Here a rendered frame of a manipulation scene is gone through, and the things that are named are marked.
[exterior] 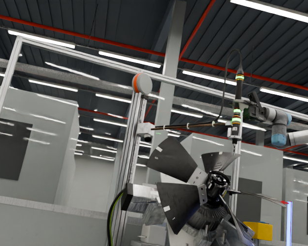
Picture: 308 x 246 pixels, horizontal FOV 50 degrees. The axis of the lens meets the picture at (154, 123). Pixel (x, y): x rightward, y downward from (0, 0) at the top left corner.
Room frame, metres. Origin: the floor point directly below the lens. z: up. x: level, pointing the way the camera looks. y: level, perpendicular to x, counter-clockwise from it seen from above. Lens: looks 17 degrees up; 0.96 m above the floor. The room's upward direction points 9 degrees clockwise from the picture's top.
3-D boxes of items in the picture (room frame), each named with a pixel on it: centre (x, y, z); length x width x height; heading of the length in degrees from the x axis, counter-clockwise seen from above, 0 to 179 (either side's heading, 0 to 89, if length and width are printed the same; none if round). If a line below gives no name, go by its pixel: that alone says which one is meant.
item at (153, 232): (2.16, -0.10, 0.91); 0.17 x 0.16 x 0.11; 15
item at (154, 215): (1.62, -0.08, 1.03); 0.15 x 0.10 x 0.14; 15
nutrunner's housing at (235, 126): (1.64, -0.43, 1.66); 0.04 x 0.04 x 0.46
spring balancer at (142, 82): (2.11, 0.12, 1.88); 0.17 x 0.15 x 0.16; 105
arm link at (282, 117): (1.72, -0.69, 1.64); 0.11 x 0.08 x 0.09; 105
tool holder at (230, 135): (1.65, -0.42, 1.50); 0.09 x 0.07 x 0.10; 50
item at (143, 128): (2.05, 0.05, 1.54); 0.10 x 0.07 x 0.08; 50
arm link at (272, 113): (1.70, -0.61, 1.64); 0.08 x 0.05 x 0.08; 15
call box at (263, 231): (2.02, -0.70, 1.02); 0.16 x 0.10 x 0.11; 15
